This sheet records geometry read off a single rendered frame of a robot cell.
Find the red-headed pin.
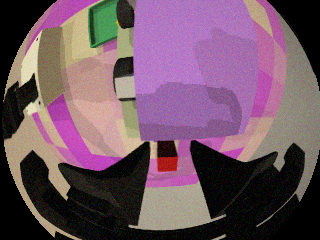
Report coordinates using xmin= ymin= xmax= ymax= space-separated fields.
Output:
xmin=157 ymin=141 xmax=179 ymax=172

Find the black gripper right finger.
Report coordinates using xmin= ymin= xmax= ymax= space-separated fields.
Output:
xmin=189 ymin=140 xmax=279 ymax=219

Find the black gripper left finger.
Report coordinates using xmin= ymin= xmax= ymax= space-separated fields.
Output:
xmin=57 ymin=141 xmax=151 ymax=227

